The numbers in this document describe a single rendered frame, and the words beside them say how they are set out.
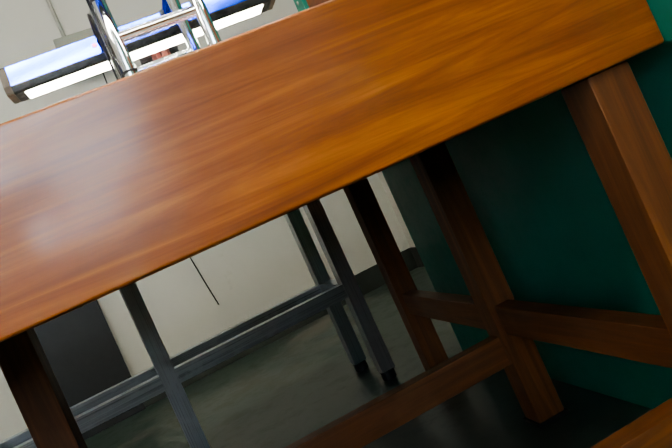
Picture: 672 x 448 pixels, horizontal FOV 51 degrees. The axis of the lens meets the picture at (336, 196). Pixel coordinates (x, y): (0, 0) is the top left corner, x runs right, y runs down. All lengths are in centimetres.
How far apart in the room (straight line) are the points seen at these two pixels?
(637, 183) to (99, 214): 59
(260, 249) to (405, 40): 304
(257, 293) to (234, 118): 306
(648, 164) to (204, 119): 51
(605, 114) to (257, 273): 302
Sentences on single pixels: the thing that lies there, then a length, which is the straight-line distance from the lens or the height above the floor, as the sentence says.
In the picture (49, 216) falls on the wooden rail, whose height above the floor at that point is 67.
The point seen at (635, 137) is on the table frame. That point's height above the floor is 49.
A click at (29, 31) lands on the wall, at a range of 392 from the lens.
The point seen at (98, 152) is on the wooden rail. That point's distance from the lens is 70.
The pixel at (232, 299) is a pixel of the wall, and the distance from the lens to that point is 372.
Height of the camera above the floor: 58
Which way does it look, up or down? level
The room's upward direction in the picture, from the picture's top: 24 degrees counter-clockwise
